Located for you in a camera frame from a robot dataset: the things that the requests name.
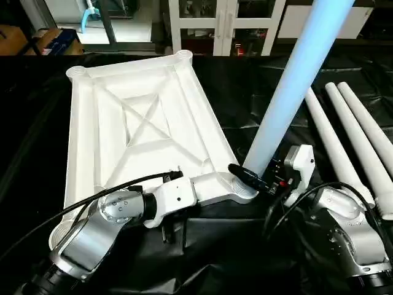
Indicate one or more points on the white plastic table leg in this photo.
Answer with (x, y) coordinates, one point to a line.
(362, 141)
(374, 123)
(291, 86)
(338, 147)

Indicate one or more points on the white plastic table top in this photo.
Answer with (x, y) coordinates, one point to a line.
(141, 129)

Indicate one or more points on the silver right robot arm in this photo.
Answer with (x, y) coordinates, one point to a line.
(350, 233)

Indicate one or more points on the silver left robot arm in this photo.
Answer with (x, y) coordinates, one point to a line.
(92, 236)

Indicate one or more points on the black work mat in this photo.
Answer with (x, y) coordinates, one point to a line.
(258, 110)

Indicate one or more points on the white glass door cabinet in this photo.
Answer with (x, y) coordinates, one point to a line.
(224, 27)

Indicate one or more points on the white drawer unit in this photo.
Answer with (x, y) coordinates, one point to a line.
(298, 24)

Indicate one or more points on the grey metal pole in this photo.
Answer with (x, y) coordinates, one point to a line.
(107, 21)

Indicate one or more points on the blue box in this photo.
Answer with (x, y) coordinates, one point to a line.
(58, 42)

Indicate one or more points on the turquoise plastic stool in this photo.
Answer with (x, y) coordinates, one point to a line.
(89, 17)

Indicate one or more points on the brown cardboard board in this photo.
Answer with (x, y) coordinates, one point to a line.
(18, 40)

